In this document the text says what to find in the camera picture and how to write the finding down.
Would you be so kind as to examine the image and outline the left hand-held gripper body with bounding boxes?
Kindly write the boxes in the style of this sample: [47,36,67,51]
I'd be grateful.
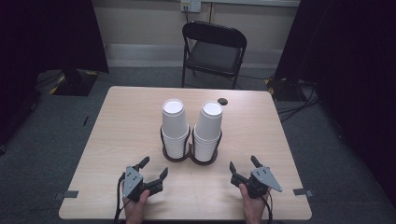
[122,166,164,203]

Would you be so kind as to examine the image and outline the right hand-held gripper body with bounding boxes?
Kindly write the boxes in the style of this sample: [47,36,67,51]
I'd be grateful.
[230,166,284,200]

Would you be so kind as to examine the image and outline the dark double cup holder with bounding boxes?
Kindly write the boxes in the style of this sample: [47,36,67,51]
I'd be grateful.
[159,124,223,166]

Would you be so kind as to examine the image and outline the stack of white paper cups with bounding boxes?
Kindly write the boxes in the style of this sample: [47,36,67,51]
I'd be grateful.
[161,98,191,161]
[192,100,224,162]

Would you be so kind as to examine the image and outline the person's left hand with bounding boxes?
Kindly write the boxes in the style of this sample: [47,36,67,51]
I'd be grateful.
[122,189,151,224]

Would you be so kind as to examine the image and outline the person's right hand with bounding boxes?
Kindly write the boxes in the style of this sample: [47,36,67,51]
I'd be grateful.
[238,183,271,224]

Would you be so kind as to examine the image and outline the grey tape strip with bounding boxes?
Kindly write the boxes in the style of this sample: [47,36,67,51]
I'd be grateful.
[292,188,315,199]
[53,189,79,201]

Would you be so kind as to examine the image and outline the black stand base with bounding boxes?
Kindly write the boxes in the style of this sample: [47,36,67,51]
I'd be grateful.
[49,68,100,97]
[264,77,313,103]

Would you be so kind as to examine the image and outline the black folding chair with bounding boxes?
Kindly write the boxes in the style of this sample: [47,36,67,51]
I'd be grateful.
[181,21,248,91]

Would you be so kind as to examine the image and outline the dark curtain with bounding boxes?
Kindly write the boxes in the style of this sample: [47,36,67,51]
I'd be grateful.
[0,0,110,146]
[274,0,396,210]

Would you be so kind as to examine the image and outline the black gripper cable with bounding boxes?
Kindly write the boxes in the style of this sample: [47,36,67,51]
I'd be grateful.
[113,172,126,224]
[261,189,275,224]

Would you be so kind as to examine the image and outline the black floor cables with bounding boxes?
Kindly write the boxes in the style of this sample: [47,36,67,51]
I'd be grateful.
[276,78,320,123]

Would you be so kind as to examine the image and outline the white wall socket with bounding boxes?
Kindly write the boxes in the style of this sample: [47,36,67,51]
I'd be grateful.
[179,0,203,14]

